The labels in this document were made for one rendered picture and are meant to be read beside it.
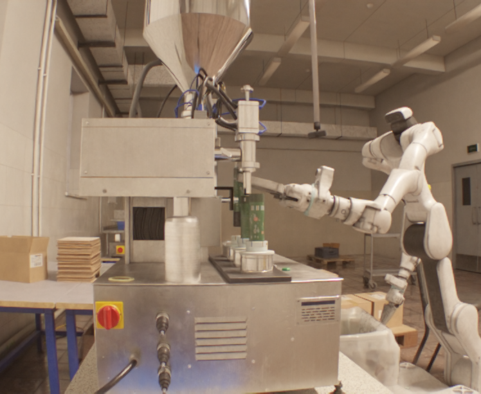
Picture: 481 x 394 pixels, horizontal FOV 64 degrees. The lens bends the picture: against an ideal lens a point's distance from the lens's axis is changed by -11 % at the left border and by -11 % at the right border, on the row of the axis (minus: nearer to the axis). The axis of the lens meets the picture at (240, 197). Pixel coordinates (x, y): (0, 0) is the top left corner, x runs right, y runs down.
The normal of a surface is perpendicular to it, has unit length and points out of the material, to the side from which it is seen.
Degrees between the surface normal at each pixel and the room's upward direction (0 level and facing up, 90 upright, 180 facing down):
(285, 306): 90
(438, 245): 90
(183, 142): 90
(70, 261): 90
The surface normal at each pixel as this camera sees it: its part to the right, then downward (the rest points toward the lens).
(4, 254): -0.17, -0.04
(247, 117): 0.15, -0.04
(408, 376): 0.32, -0.30
